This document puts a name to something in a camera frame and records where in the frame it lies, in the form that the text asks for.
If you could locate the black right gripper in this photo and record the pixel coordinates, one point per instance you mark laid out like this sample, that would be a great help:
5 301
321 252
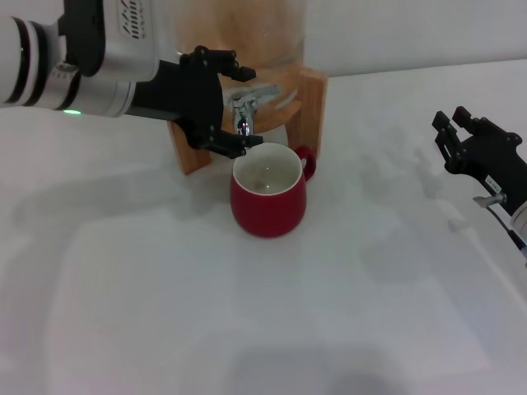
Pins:
490 160

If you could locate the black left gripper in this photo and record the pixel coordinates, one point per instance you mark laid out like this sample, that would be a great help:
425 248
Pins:
189 98

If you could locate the red ceramic cup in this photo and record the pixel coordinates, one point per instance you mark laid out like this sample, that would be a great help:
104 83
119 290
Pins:
267 210

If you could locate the chrome faucet tap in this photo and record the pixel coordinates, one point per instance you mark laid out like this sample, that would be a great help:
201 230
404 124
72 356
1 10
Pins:
243 111

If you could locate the glass drink dispenser jar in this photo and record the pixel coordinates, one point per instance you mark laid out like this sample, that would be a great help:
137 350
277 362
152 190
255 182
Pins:
271 37

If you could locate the wooden dispenser stand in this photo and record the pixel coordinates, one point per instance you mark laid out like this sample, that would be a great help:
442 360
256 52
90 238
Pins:
311 111

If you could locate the silver black left camera box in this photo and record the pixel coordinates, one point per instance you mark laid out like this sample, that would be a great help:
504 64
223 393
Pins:
123 45

